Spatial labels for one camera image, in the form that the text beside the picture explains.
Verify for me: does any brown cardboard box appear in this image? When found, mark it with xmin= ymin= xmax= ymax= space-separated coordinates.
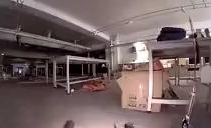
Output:
xmin=115 ymin=69 xmax=171 ymax=113

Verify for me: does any pale ceiling pipe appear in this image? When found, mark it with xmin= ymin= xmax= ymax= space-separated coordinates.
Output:
xmin=92 ymin=2 xmax=211 ymax=36

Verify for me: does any grey ceiling duct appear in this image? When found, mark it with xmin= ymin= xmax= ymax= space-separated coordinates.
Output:
xmin=0 ymin=25 xmax=93 ymax=53

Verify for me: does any white metal rack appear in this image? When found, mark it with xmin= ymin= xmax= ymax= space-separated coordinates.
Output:
xmin=145 ymin=35 xmax=211 ymax=113

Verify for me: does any white metal frame table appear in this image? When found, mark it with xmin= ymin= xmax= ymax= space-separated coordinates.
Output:
xmin=52 ymin=54 xmax=112 ymax=95

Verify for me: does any grey concrete floor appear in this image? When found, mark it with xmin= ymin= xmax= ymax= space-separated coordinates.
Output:
xmin=0 ymin=78 xmax=211 ymax=128

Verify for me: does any black bag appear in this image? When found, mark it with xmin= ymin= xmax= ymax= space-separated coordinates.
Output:
xmin=156 ymin=26 xmax=188 ymax=43

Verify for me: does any red thing on floor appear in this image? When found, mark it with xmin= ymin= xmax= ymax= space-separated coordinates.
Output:
xmin=80 ymin=80 xmax=108 ymax=93

